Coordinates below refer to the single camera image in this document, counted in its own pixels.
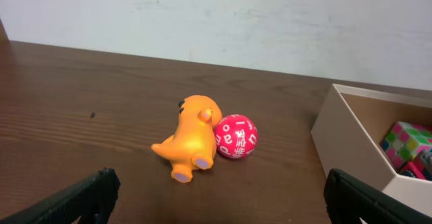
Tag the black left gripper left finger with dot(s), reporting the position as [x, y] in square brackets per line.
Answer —
[91, 200]

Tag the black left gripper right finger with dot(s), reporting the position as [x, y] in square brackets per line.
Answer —
[350, 200]

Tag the white cardboard box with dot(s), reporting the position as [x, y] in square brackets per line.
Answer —
[349, 128]

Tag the red toy robot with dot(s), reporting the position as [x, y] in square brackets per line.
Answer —
[419, 168]

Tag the multicoloured puzzle cube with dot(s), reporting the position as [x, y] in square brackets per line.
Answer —
[405, 141]

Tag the orange dinosaur toy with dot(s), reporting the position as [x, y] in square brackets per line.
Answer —
[193, 145]

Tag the red number ball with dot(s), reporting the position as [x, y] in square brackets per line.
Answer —
[236, 136]

